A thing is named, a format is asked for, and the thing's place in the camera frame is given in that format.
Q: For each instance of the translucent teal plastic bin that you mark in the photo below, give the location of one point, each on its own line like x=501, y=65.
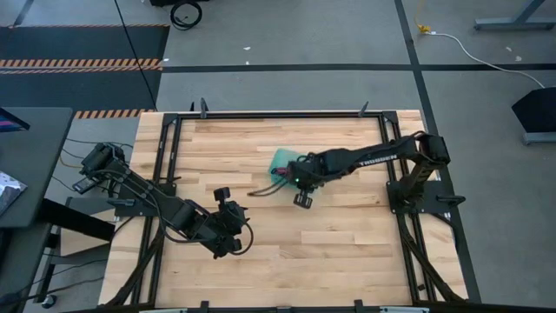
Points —
x=280, y=158

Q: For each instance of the black stand base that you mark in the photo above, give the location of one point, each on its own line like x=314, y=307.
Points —
x=538, y=111

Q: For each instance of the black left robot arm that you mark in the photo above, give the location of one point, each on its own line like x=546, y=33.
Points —
x=147, y=195

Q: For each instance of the printed paper sheet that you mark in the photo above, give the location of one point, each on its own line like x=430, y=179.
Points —
x=9, y=191

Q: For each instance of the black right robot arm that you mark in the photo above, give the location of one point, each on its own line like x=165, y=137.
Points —
x=373, y=158

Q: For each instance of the black desk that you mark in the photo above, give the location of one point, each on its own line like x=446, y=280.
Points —
x=35, y=152

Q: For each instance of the black computer monitor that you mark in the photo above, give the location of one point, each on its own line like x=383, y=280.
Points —
x=11, y=121

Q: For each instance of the black hazard striped floor mat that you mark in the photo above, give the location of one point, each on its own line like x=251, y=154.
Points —
x=65, y=91

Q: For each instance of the black aluminium table frame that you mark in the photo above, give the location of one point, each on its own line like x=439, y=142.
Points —
x=282, y=115

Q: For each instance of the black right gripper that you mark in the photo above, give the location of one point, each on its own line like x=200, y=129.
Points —
x=309, y=173

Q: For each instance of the grey metal table leg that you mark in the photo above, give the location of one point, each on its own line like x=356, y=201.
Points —
x=512, y=21

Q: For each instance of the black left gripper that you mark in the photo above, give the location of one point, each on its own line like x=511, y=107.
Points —
x=221, y=224

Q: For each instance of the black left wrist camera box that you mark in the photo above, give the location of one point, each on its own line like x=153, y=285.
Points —
x=222, y=194

